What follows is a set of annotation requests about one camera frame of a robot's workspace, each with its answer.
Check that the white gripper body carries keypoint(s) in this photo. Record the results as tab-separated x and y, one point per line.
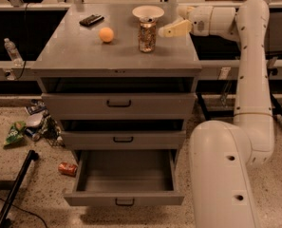
199	20

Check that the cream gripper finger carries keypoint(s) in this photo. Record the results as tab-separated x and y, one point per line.
183	11
176	29

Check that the orange soda can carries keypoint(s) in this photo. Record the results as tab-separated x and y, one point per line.
147	34

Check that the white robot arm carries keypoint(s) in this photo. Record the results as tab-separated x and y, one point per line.
221	152

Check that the grey metal drawer cabinet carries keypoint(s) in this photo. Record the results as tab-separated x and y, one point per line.
75	60

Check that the grey top drawer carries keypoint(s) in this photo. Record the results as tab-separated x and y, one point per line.
70	104

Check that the grey drawer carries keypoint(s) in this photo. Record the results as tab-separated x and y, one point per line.
125	178
123	140
70	104

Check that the grey middle drawer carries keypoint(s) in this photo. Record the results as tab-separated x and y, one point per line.
123	140

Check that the grey bottom drawer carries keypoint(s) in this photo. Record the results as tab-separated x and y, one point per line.
125	178

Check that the red crushed can on floor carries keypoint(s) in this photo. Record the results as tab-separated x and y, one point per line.
68	169

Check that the white paper bowl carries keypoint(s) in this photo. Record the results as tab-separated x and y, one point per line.
148	11

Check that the black folding table stand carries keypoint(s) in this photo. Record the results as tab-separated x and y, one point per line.
219	60

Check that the orange fruit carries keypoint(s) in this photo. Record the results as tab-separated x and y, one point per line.
106	35

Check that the black snack bar wrapper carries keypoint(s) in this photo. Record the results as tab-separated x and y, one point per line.
91	20

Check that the clear plastic water bottle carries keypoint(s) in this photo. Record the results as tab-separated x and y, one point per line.
13	52

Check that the pile of floor litter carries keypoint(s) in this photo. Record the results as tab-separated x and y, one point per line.
39	124

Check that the green chip bag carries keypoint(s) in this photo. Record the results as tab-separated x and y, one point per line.
15	133

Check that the black stand leg left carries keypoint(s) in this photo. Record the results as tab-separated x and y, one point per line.
31	156

